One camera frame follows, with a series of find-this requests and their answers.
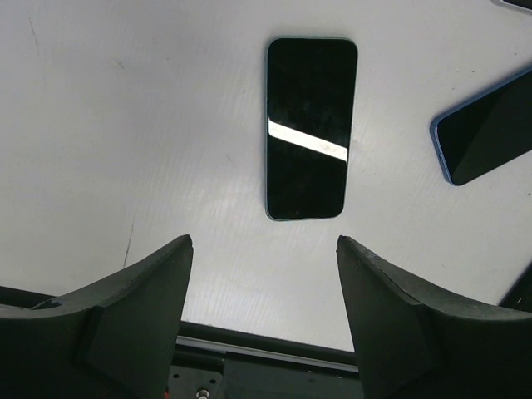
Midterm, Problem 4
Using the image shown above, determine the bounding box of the blue phone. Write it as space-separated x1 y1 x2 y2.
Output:
429 66 531 186

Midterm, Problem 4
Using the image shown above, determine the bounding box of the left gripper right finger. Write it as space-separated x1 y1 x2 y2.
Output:
337 236 531 398

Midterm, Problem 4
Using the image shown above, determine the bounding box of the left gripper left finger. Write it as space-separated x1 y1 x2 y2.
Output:
1 235 193 398

